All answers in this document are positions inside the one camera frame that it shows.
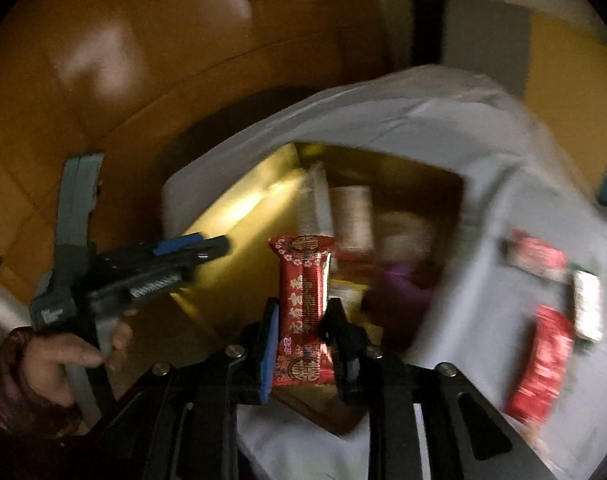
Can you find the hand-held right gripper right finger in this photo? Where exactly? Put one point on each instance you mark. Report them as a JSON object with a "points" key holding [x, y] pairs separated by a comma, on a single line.
{"points": [[343, 360]]}

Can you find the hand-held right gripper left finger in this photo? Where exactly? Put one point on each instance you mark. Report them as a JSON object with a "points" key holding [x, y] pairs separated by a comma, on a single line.
{"points": [[269, 355]]}

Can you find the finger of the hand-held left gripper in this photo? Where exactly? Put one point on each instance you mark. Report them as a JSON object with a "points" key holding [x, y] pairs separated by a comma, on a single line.
{"points": [[178, 246], [153, 287]]}

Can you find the yellow snack packet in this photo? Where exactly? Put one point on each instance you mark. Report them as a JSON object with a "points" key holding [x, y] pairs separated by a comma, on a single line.
{"points": [[348, 300]]}

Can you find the gold tin box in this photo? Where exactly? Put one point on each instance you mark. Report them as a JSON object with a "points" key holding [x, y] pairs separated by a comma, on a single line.
{"points": [[243, 220]]}

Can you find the red patterned snack packet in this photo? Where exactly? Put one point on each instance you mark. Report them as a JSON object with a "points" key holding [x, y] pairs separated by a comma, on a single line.
{"points": [[303, 290]]}

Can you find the purple snack packet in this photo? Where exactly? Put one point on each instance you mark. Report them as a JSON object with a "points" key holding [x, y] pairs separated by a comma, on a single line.
{"points": [[398, 290]]}

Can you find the clear bag of brown snacks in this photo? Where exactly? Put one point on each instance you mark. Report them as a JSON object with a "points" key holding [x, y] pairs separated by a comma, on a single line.
{"points": [[406, 240]]}

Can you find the clear red-ended peanut bar packet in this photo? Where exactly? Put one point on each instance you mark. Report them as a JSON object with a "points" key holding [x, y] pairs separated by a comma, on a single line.
{"points": [[353, 220]]}

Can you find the long silver snack packet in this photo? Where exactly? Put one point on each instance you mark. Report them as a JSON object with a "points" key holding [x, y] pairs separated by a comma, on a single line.
{"points": [[313, 205]]}

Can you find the green-ended cracker packet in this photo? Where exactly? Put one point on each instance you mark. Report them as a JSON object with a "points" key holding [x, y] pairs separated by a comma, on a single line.
{"points": [[588, 305]]}

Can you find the person's left hand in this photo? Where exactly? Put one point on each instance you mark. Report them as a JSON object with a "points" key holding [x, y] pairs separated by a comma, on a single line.
{"points": [[48, 360]]}

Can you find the white plastic tablecloth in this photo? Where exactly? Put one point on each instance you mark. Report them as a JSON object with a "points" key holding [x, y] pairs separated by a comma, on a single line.
{"points": [[458, 125]]}

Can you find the grey yellow blue chair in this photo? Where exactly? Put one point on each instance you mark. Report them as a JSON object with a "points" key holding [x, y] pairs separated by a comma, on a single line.
{"points": [[558, 60]]}

